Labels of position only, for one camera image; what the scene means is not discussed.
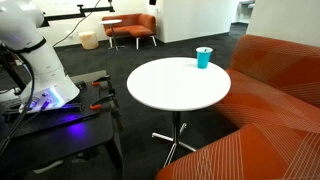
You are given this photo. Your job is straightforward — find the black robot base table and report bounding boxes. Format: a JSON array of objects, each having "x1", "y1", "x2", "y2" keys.
[{"x1": 0, "y1": 69, "x2": 126, "y2": 180}]

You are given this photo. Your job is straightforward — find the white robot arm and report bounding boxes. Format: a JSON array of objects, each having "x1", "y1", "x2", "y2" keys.
[{"x1": 0, "y1": 0, "x2": 80, "y2": 105}]

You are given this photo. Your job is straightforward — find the blue plastic cup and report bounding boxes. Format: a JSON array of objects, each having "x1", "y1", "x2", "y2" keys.
[{"x1": 196, "y1": 47, "x2": 213, "y2": 69}]

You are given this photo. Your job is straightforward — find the white round table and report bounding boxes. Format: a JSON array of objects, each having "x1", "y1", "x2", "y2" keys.
[{"x1": 127, "y1": 57, "x2": 231, "y2": 167}]

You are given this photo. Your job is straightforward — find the small white side table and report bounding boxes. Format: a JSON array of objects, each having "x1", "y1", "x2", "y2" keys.
[{"x1": 100, "y1": 19, "x2": 125, "y2": 51}]

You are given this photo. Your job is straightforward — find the small orange background sofa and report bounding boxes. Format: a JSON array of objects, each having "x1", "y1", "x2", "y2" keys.
[{"x1": 101, "y1": 13, "x2": 156, "y2": 48}]

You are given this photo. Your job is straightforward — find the beige round stool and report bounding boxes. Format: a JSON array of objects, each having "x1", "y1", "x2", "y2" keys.
[{"x1": 79, "y1": 31, "x2": 99, "y2": 50}]

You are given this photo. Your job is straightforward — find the orange patterned corner sofa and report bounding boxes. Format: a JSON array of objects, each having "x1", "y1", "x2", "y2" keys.
[{"x1": 156, "y1": 34, "x2": 320, "y2": 180}]

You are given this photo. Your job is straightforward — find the orange-handled clamp far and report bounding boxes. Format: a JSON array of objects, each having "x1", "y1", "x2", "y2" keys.
[{"x1": 91, "y1": 75, "x2": 111, "y2": 86}]

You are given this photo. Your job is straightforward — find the orange-handled clamp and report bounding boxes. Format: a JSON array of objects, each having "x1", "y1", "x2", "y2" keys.
[
  {"x1": 91, "y1": 75, "x2": 111, "y2": 86},
  {"x1": 90, "y1": 94, "x2": 115, "y2": 110}
]

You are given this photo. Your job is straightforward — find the orange-handled clamp near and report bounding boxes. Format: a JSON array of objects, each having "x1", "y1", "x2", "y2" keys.
[{"x1": 90, "y1": 94, "x2": 115, "y2": 110}]

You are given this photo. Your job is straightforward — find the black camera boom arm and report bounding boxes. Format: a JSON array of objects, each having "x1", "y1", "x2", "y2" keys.
[{"x1": 41, "y1": 0, "x2": 115, "y2": 27}]

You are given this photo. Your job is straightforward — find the black hanging cable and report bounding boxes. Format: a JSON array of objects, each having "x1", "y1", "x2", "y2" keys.
[{"x1": 52, "y1": 0, "x2": 102, "y2": 48}]

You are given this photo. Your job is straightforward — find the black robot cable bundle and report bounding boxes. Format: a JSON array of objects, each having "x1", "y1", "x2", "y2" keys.
[{"x1": 0, "y1": 43, "x2": 36, "y2": 154}]

